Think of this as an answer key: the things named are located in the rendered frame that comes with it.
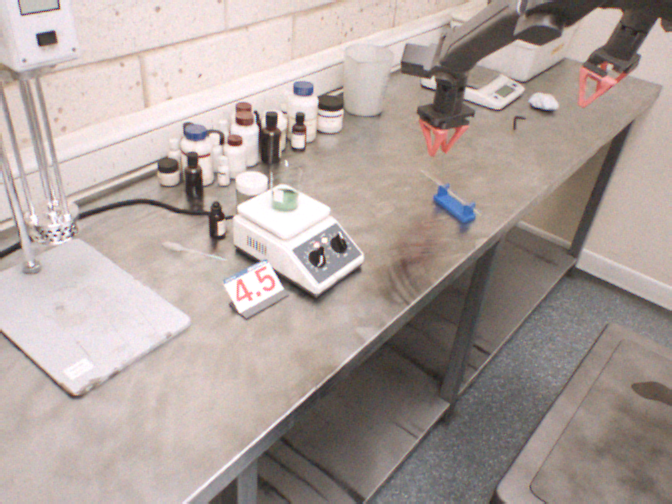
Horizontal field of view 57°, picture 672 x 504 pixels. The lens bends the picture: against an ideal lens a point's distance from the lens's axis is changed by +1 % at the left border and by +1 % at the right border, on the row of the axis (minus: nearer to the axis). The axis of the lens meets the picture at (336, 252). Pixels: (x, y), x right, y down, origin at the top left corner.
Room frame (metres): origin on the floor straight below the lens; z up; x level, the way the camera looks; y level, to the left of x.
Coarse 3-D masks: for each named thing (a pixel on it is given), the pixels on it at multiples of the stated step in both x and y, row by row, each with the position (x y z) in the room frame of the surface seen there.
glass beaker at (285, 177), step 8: (272, 168) 0.91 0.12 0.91; (280, 168) 0.92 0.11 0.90; (288, 168) 0.92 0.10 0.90; (296, 168) 0.92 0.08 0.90; (272, 176) 0.88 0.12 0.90; (280, 176) 0.87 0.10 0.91; (288, 176) 0.92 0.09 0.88; (296, 176) 0.92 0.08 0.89; (272, 184) 0.88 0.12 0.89; (280, 184) 0.87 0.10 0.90; (288, 184) 0.88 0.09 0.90; (296, 184) 0.88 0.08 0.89; (272, 192) 0.88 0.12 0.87; (280, 192) 0.87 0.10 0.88; (288, 192) 0.88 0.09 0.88; (296, 192) 0.88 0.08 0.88; (272, 200) 0.88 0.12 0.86; (280, 200) 0.87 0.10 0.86; (288, 200) 0.88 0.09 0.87; (296, 200) 0.89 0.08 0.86; (272, 208) 0.88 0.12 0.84; (280, 208) 0.87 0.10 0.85; (288, 208) 0.88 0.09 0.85; (296, 208) 0.89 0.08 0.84
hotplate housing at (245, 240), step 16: (240, 224) 0.86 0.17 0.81; (256, 224) 0.86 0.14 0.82; (320, 224) 0.88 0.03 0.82; (240, 240) 0.87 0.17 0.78; (256, 240) 0.84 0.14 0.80; (272, 240) 0.83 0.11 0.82; (288, 240) 0.83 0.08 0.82; (304, 240) 0.83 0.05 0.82; (256, 256) 0.84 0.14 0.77; (272, 256) 0.82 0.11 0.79; (288, 256) 0.80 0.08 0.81; (288, 272) 0.80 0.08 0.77; (304, 272) 0.78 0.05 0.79; (336, 272) 0.81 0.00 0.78; (304, 288) 0.78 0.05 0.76; (320, 288) 0.77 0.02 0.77
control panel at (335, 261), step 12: (336, 228) 0.89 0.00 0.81; (312, 240) 0.84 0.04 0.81; (348, 240) 0.88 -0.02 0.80; (300, 252) 0.81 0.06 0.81; (324, 252) 0.83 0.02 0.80; (336, 252) 0.84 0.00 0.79; (348, 252) 0.85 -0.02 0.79; (360, 252) 0.86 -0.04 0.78; (312, 264) 0.80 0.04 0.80; (336, 264) 0.82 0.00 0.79; (312, 276) 0.78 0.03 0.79; (324, 276) 0.79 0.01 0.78
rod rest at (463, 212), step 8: (448, 184) 1.13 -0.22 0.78; (440, 192) 1.12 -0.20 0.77; (440, 200) 1.10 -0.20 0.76; (448, 200) 1.11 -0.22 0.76; (456, 200) 1.11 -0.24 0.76; (448, 208) 1.08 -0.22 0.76; (456, 208) 1.08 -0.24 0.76; (464, 208) 1.05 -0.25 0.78; (456, 216) 1.06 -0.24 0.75; (464, 216) 1.05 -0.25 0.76; (472, 216) 1.06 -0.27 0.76
